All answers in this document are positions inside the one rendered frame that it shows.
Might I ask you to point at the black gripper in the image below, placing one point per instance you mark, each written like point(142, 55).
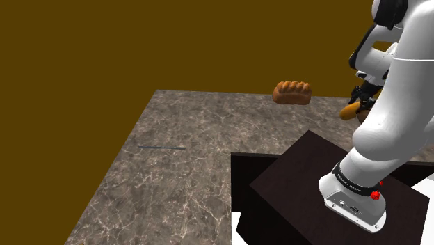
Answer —
point(365, 90)

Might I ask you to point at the orange-yellow rounded object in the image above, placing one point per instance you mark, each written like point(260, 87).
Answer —
point(348, 111)

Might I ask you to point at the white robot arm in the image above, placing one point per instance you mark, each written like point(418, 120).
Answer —
point(400, 112)

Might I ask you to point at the brown bread loaf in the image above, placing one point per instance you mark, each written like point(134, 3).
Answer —
point(292, 93)

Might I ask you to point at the dark robot stand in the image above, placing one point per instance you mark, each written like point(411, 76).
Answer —
point(298, 190)

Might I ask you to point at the thin dark blue stick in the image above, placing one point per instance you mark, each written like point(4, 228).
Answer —
point(161, 147)

